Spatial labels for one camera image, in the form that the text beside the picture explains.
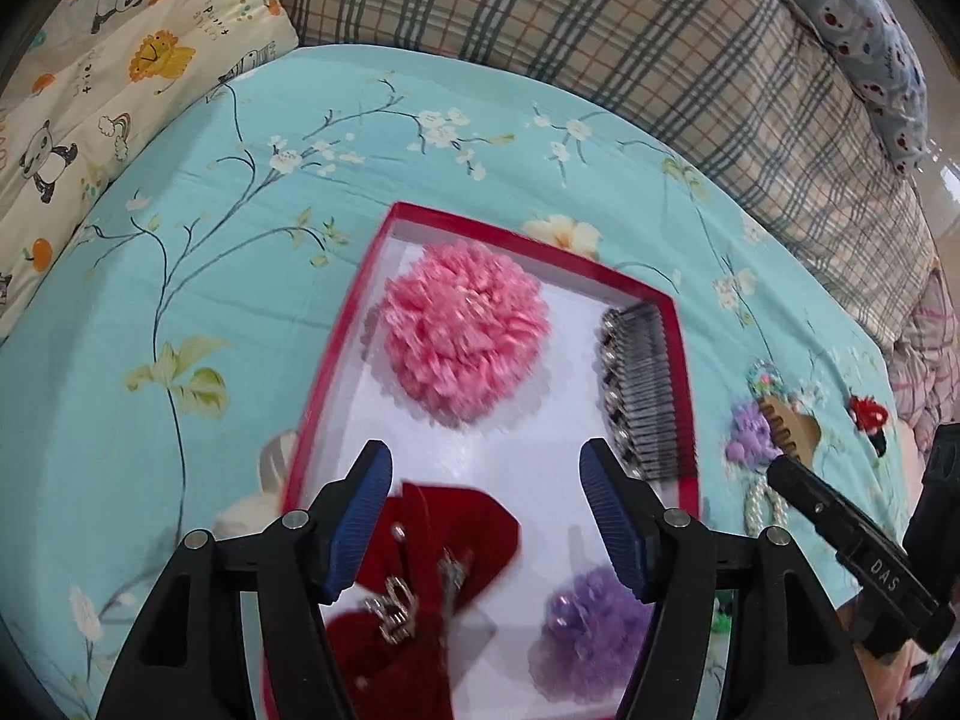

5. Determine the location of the red velvet hair bow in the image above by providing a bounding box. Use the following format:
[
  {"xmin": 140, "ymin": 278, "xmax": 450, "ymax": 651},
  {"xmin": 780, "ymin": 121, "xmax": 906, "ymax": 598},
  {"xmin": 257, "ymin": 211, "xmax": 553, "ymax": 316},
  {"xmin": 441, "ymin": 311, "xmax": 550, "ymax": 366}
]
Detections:
[{"xmin": 322, "ymin": 480, "xmax": 522, "ymax": 720}]

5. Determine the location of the white pearl bracelet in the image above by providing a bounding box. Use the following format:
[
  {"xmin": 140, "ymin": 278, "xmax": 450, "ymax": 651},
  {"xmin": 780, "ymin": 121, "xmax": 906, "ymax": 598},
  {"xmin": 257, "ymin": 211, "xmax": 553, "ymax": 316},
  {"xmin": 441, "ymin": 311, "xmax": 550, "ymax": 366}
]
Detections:
[{"xmin": 742, "ymin": 476, "xmax": 792, "ymax": 537}]

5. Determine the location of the plaid blanket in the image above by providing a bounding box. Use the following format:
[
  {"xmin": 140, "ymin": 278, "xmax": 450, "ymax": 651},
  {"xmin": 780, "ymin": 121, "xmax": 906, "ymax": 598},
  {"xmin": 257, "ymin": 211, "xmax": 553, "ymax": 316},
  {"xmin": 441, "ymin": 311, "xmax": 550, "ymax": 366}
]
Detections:
[{"xmin": 251, "ymin": 0, "xmax": 935, "ymax": 350}]

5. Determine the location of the red flower hair clip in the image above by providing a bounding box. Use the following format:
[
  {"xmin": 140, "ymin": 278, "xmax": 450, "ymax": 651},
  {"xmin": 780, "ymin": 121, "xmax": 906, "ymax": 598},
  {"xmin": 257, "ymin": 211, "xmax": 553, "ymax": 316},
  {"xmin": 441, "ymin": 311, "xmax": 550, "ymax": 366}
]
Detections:
[{"xmin": 847, "ymin": 394, "xmax": 890, "ymax": 458}]

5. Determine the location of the small purple mesh flower tie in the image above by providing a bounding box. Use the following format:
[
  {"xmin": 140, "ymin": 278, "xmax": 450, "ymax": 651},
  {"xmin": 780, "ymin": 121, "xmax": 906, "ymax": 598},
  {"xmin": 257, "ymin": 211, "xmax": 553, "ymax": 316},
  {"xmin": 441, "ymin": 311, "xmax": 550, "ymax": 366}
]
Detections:
[{"xmin": 529, "ymin": 566, "xmax": 657, "ymax": 702}]

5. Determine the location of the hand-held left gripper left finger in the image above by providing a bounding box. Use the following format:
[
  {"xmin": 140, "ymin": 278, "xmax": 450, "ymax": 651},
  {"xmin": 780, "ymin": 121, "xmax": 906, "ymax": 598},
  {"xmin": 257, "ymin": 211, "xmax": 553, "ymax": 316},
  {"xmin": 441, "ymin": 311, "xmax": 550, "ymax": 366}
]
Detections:
[{"xmin": 97, "ymin": 439, "xmax": 395, "ymax": 720}]

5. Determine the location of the cartoon animal print pillow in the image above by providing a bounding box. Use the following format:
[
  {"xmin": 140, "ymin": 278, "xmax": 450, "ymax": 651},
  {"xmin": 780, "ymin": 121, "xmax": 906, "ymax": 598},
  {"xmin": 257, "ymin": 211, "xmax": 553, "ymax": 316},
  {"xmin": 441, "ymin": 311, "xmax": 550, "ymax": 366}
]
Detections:
[{"xmin": 0, "ymin": 0, "xmax": 301, "ymax": 346}]

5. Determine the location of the red shallow cardboard box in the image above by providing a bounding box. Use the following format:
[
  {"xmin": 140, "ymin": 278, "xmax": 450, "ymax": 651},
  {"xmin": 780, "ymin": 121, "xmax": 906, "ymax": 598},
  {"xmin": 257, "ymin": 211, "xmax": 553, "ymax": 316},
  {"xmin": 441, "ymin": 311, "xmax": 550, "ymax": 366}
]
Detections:
[{"xmin": 259, "ymin": 201, "xmax": 702, "ymax": 720}]

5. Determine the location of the blue printed pillow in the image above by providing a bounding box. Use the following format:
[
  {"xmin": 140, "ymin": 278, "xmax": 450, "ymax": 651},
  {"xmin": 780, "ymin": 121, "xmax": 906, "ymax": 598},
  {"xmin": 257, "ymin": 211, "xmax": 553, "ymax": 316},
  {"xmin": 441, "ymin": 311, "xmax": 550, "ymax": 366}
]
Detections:
[{"xmin": 739, "ymin": 0, "xmax": 931, "ymax": 173}]

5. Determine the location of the tan hair claw clip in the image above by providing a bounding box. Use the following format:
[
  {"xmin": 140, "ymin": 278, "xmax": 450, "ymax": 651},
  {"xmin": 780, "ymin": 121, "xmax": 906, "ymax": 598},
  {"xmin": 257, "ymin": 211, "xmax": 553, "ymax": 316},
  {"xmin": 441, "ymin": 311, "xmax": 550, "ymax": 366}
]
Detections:
[{"xmin": 757, "ymin": 397, "xmax": 822, "ymax": 466}]

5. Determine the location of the pink ruffled flower hair accessory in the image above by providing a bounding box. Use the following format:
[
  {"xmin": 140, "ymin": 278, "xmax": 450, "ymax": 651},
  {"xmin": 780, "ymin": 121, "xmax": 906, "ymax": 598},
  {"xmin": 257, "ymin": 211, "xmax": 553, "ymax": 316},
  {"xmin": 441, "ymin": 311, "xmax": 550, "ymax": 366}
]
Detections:
[{"xmin": 379, "ymin": 244, "xmax": 552, "ymax": 425}]

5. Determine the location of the teal floral bedsheet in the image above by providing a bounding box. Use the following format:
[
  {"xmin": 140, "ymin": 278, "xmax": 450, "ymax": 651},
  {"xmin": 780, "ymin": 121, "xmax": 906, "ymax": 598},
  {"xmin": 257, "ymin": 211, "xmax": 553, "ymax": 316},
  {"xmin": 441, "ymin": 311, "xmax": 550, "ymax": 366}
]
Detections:
[{"xmin": 0, "ymin": 45, "xmax": 912, "ymax": 720}]

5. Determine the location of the teal bead bracelet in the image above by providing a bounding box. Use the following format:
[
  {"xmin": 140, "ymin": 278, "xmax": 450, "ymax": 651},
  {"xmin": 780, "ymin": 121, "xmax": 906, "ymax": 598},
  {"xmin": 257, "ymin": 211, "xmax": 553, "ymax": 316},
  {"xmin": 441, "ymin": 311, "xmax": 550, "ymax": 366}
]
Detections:
[{"xmin": 746, "ymin": 361, "xmax": 788, "ymax": 398}]

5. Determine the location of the black rhinestone hair comb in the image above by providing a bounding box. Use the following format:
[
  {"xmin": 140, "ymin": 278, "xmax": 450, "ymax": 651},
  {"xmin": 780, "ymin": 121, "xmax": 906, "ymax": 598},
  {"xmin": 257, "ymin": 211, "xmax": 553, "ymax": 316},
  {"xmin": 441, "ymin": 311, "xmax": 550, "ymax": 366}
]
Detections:
[{"xmin": 596, "ymin": 300, "xmax": 698, "ymax": 481}]

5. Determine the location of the lavender ruffled scrunchie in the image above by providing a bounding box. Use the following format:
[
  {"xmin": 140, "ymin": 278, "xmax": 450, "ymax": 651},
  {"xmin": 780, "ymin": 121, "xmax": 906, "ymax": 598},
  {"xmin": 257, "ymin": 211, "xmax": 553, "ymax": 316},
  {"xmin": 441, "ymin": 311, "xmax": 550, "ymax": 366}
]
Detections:
[{"xmin": 724, "ymin": 399, "xmax": 785, "ymax": 466}]

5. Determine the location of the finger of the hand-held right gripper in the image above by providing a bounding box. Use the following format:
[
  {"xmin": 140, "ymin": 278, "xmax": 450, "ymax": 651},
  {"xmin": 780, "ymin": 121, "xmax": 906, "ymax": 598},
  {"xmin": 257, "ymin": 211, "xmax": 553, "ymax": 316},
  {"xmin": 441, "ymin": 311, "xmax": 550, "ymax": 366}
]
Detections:
[{"xmin": 766, "ymin": 456, "xmax": 944, "ymax": 659}]

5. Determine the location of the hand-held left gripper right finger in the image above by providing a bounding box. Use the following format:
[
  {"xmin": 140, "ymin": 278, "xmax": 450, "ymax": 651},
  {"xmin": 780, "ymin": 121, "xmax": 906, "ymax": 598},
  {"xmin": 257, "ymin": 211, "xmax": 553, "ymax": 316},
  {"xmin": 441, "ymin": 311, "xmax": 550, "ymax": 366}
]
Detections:
[{"xmin": 577, "ymin": 435, "xmax": 882, "ymax": 720}]

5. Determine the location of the pink patterned cloth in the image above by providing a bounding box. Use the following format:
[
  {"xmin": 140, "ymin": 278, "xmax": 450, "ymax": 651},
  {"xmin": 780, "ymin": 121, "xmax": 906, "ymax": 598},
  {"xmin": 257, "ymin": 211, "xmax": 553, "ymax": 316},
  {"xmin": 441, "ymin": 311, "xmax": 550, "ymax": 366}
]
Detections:
[{"xmin": 889, "ymin": 259, "xmax": 960, "ymax": 428}]

